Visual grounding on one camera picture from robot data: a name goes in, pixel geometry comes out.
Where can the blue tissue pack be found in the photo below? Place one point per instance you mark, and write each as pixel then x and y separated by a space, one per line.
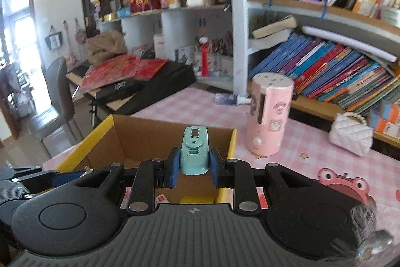
pixel 123 12

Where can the small wall doll ornament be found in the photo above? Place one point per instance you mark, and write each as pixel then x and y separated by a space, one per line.
pixel 96 3

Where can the pink printed tablecloth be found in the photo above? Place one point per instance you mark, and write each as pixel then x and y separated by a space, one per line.
pixel 312 167

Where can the gold tape roll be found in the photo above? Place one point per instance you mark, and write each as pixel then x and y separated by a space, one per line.
pixel 197 199

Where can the red decorations plastic bag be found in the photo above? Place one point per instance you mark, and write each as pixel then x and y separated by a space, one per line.
pixel 109 71

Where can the black electronic keyboard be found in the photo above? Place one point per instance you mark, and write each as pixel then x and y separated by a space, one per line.
pixel 162 82

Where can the pink hanging wall pouch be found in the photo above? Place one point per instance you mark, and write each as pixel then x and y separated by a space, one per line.
pixel 80 34

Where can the white paper roll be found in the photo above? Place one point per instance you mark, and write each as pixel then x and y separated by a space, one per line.
pixel 343 41

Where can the red envelope pack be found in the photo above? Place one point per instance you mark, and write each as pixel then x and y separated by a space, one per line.
pixel 151 68

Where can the grey chair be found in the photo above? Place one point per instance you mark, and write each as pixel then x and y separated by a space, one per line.
pixel 59 98

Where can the pink cylindrical dispenser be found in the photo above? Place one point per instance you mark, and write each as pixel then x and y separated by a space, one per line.
pixel 268 117

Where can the row of blue spined books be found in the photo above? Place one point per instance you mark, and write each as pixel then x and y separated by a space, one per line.
pixel 328 73

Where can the small red white box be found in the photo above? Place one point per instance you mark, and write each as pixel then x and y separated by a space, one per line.
pixel 162 198

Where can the white red-label box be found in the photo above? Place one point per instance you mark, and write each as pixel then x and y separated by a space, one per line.
pixel 159 46

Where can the red tassel ornament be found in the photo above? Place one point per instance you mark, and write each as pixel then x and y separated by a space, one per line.
pixel 203 57

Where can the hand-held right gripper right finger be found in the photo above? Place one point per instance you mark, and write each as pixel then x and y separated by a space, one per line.
pixel 215 170

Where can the yellow cardboard box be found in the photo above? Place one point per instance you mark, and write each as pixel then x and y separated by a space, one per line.
pixel 147 142

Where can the white round jar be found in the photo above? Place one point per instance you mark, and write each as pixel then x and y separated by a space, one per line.
pixel 390 16

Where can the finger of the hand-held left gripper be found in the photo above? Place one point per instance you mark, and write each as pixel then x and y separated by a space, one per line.
pixel 62 179

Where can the orange white small box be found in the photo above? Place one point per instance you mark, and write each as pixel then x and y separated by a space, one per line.
pixel 390 112
pixel 384 127

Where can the black flat box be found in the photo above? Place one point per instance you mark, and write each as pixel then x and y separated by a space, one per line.
pixel 118 88

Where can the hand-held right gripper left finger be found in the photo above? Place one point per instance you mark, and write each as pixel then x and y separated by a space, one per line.
pixel 173 170

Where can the brown folded cloth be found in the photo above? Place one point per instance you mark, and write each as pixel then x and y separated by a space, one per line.
pixel 106 46

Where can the stack of old books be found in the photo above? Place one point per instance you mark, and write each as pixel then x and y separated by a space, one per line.
pixel 272 32

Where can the small clear spray bottle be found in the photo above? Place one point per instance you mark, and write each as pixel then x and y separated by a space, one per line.
pixel 228 98

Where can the white wooden bookshelf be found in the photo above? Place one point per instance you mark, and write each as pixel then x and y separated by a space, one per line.
pixel 239 35

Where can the white quilted purse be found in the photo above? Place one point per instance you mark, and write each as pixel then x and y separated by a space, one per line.
pixel 351 135

